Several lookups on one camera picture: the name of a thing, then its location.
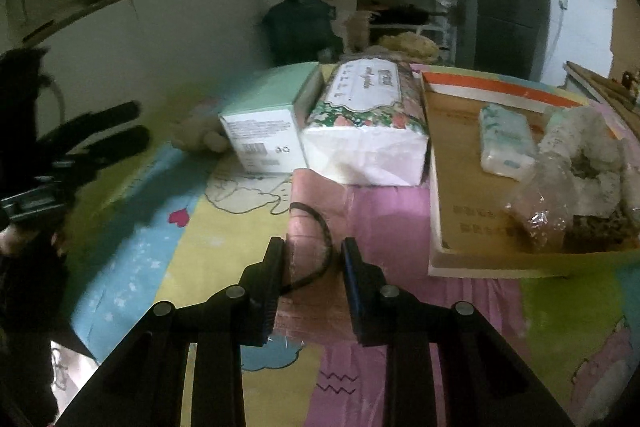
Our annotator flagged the cardboard sheet on wall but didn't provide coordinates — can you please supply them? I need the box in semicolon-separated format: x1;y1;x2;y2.
608;0;640;80

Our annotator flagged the mint green white box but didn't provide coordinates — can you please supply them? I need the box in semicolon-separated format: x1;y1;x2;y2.
219;62;324;173

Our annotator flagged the orange rimmed cardboard tray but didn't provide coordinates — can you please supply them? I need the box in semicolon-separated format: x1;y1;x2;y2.
422;66;639;279

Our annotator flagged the leopard print soft slipper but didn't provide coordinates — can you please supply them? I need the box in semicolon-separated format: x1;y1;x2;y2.
564;210;634;253

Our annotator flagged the counter with condiment bottles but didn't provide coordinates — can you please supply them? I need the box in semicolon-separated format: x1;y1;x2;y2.
564;62;639;112

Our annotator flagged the green floral tissue pack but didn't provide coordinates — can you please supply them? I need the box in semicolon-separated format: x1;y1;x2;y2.
478;104;537;181

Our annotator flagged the black refrigerator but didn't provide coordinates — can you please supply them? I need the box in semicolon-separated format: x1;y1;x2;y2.
456;0;544;79

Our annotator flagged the colourful cartoon bed sheet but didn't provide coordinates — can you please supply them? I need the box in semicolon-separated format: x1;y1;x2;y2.
49;60;640;427

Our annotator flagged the blue water jug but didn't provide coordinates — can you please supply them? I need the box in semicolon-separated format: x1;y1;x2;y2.
262;0;344;66

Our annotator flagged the pink plush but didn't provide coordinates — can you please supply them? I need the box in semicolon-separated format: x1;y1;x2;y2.
503;162;577;254

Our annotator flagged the white fluffy plush toy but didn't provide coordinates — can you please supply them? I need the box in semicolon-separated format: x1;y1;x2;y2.
538;106;639;227

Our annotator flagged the pink cloth with black band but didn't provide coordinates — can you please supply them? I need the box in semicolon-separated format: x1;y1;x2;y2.
276;169;431;345

